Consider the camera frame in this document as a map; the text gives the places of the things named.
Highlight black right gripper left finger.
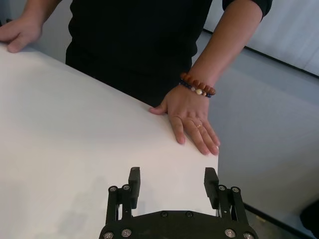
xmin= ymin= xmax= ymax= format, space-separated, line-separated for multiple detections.
xmin=105 ymin=166 xmax=142 ymax=226

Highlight person in black shirt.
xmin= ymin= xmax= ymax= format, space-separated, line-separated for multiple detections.
xmin=65 ymin=0 xmax=270 ymax=108

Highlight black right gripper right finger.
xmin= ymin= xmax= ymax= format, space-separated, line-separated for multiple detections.
xmin=204 ymin=166 xmax=249 ymax=225

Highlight black framed whiteboard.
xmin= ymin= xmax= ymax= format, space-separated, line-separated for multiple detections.
xmin=203 ymin=0 xmax=319 ymax=75

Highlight person left forearm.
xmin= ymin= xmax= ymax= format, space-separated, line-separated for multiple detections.
xmin=185 ymin=3 xmax=264 ymax=93

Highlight dark blue bead bracelet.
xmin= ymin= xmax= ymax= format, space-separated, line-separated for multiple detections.
xmin=178 ymin=79 xmax=212 ymax=98

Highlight person left hand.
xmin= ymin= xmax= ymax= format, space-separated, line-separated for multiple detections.
xmin=149 ymin=86 xmax=221 ymax=156

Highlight person right hand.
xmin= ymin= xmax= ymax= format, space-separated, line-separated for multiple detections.
xmin=0 ymin=17 xmax=43 ymax=53

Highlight brown wooden bead bracelet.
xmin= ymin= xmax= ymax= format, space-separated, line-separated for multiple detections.
xmin=179 ymin=72 xmax=217 ymax=95

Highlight white table top board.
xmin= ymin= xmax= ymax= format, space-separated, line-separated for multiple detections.
xmin=0 ymin=41 xmax=220 ymax=239

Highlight person right forearm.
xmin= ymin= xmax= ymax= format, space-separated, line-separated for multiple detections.
xmin=17 ymin=0 xmax=73 ymax=28

